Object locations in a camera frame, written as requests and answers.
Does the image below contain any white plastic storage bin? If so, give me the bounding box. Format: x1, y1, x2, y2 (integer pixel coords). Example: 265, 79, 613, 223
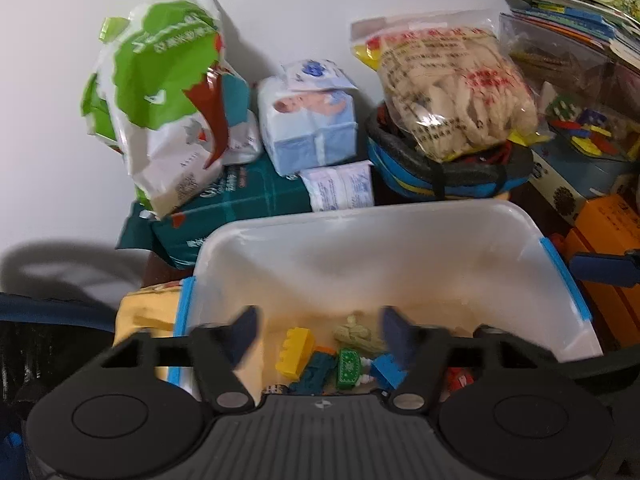
176, 200, 601, 396

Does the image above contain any orange cardboard box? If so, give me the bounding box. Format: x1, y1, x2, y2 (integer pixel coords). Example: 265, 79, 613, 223
565, 195, 639, 347

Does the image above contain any yellow toy brick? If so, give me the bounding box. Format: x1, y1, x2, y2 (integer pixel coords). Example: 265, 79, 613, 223
276, 327, 316, 382

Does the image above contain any small red toy block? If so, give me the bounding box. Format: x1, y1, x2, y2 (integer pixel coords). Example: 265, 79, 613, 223
444, 367, 474, 393

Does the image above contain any clear bag of puzzle toys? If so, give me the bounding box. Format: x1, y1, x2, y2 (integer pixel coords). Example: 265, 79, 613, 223
500, 14, 639, 162

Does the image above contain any light blue tissue pack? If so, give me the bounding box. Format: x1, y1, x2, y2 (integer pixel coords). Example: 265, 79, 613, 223
257, 58, 358, 177

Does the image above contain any green toy block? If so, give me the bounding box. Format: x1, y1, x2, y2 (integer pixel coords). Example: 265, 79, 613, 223
336, 348, 361, 390

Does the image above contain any yellow cloth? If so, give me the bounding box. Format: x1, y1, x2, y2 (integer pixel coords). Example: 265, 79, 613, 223
112, 280, 182, 380

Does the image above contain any green white snack bag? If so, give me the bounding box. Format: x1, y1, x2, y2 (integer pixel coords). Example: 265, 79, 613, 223
80, 0, 262, 219

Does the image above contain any small white wipes packet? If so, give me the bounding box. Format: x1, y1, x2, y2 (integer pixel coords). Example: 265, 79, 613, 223
299, 160, 374, 212

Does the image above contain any blue toy box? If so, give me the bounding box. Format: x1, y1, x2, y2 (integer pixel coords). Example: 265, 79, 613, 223
529, 136, 632, 226

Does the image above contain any beige toy tank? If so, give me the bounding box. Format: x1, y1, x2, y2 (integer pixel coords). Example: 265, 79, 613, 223
332, 314, 386, 356

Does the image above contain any dark blue chair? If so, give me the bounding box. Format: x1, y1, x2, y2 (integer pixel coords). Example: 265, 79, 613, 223
0, 292, 116, 333

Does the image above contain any clear bag of crackers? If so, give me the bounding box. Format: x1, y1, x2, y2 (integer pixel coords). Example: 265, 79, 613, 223
350, 10, 539, 162

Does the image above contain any stack of books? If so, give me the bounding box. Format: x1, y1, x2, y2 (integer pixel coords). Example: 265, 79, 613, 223
506, 0, 639, 70

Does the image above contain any blue toy brick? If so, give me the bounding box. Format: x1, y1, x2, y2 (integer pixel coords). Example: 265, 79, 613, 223
370, 353, 407, 391

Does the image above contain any blue black helmet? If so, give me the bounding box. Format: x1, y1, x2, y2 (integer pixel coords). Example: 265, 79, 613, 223
363, 104, 534, 203

